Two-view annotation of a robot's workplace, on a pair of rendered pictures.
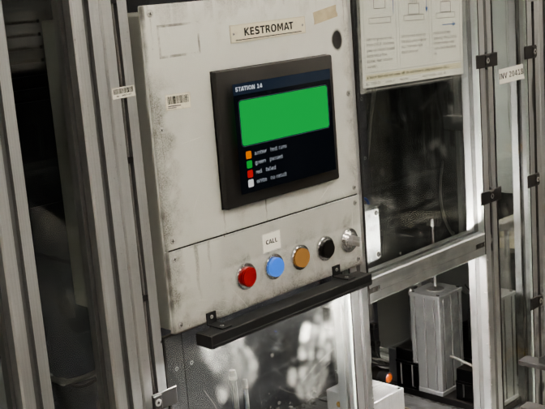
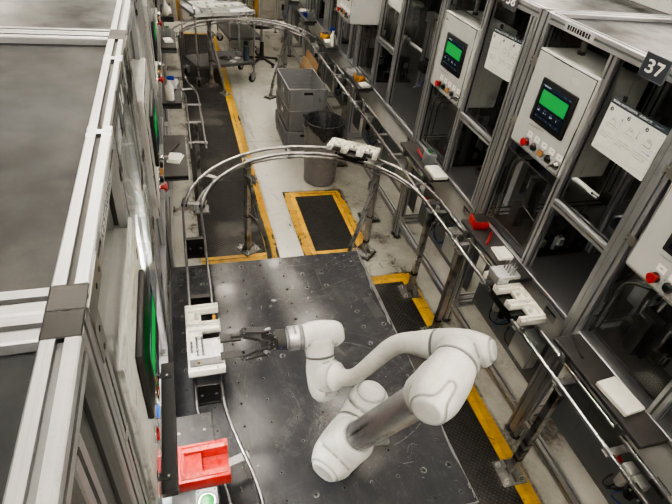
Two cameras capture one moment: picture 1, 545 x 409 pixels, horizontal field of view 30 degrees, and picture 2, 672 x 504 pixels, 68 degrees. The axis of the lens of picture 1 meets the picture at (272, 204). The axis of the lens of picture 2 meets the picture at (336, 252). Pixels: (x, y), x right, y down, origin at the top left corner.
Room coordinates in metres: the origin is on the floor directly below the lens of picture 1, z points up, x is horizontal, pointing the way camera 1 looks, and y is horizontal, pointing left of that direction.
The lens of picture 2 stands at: (0.91, 0.45, 2.48)
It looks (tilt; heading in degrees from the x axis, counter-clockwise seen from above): 38 degrees down; 294
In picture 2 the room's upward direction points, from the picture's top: 8 degrees clockwise
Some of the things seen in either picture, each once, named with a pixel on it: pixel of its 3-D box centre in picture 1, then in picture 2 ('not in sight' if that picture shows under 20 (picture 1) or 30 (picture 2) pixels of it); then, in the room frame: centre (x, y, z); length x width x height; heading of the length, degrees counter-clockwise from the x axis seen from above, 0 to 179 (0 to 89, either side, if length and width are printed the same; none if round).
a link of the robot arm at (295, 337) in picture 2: not in sight; (293, 337); (1.50, -0.60, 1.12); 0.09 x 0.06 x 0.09; 135
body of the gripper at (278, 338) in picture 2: not in sight; (273, 340); (1.56, -0.55, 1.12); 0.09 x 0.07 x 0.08; 45
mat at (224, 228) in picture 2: not in sight; (211, 106); (4.78, -3.94, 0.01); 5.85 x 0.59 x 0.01; 135
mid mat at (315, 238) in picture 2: not in sight; (324, 221); (2.50, -2.72, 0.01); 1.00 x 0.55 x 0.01; 135
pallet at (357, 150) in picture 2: not in sight; (353, 151); (2.23, -2.53, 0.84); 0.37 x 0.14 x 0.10; 13
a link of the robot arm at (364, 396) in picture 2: not in sight; (366, 407); (1.20, -0.67, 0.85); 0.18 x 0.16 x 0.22; 87
